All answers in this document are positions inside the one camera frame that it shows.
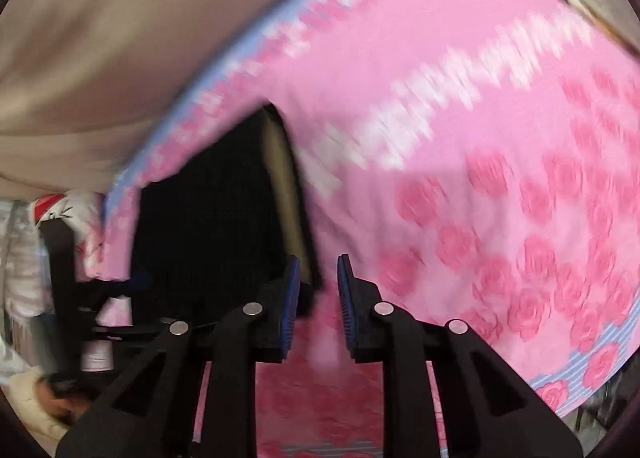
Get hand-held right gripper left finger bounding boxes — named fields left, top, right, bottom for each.
left=55, top=255, right=303, bottom=458

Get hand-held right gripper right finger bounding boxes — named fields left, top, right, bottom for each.
left=336, top=253, right=584, bottom=458

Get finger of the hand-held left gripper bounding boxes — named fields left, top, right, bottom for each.
left=75, top=269, right=155, bottom=313

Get black pants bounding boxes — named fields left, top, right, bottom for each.
left=127, top=102, right=323, bottom=339

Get person's left forearm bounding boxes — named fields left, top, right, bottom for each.
left=7, top=368, right=76, bottom=449

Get white satin curtain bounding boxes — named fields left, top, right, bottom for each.
left=0, top=198, right=56, bottom=379

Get white cat face pillow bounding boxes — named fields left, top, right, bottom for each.
left=31, top=190, right=108, bottom=283

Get pink rose print bedsheet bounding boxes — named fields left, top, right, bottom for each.
left=82, top=0, right=640, bottom=458

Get beige curtain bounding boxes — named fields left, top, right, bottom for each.
left=0, top=0, right=451, bottom=196

